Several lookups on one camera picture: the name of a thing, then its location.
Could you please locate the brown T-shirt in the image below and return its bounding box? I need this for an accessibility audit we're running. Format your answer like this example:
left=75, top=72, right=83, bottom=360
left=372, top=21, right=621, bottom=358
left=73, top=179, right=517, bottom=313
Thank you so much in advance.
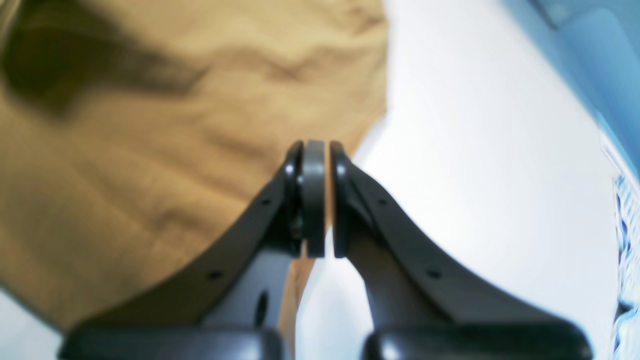
left=0, top=0, right=389, bottom=333

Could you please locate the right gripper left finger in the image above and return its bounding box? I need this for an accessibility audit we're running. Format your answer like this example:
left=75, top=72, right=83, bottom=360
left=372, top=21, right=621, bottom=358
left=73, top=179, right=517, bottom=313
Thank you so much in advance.
left=58, top=140, right=326, bottom=360

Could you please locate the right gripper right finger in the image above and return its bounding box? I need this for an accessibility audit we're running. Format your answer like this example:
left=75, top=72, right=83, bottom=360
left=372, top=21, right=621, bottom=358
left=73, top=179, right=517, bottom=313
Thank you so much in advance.
left=329, top=141, right=594, bottom=360

